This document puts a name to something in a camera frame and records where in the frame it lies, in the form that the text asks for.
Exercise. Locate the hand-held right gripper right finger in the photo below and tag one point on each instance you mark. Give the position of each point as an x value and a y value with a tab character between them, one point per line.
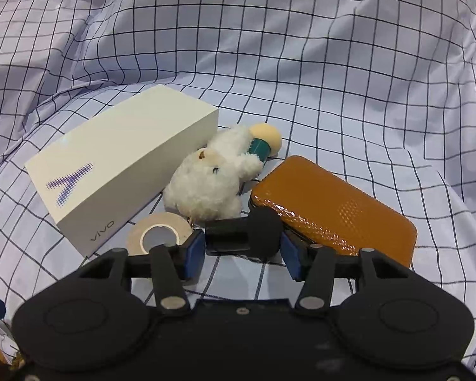
291	260

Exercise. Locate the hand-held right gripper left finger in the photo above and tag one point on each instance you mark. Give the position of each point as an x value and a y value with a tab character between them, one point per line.
192	256

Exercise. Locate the black foam microphone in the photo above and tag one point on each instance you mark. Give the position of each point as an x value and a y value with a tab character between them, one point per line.
265	230

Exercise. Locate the adhesive tape roll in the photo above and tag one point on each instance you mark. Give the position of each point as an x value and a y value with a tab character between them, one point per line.
170	220

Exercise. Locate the brown leather case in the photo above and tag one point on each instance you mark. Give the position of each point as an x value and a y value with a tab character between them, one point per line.
333	198

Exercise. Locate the white plush bear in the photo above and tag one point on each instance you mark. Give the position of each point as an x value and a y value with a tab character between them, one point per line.
210	182

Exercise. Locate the white cardboard box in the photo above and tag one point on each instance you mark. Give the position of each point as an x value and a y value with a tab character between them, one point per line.
123	147

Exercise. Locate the checked light purple bed sheet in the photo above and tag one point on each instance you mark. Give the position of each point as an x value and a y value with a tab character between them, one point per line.
341	67

